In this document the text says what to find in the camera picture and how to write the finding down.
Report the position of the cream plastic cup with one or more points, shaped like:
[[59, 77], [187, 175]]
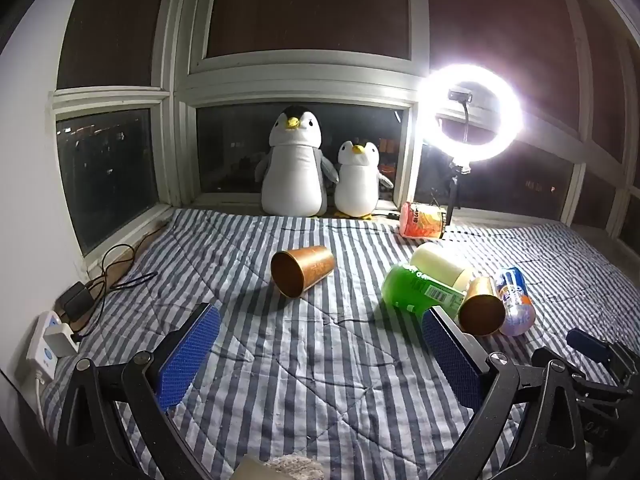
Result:
[[440, 265]]

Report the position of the beige fuzzy object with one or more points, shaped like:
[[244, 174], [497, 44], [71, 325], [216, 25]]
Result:
[[280, 467]]

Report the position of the white plug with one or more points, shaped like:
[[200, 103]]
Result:
[[59, 340]]

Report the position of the small penguin plush toy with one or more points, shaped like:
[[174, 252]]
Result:
[[357, 185]]

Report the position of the black phone holder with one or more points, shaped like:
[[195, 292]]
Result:
[[460, 95]]

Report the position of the gold metal cup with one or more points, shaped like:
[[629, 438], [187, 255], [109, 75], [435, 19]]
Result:
[[310, 265], [480, 312]]

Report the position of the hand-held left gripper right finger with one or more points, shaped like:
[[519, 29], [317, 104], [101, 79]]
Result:
[[452, 355]]

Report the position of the white window frame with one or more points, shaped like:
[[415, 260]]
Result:
[[295, 77]]

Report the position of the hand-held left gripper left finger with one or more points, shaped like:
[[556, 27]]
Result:
[[187, 355]]

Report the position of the striped blanket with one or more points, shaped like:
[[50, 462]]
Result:
[[325, 385]]

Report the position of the blue and orange drink can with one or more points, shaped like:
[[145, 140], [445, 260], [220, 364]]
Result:
[[517, 310]]

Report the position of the white power strip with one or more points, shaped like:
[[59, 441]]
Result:
[[42, 355]]

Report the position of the green drink can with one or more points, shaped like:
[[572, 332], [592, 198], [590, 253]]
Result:
[[405, 287]]

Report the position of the large penguin plush toy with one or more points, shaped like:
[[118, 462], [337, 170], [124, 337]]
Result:
[[292, 170]]

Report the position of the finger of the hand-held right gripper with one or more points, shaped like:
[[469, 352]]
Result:
[[590, 346]]

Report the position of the orange snack packet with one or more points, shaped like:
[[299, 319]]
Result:
[[420, 221]]

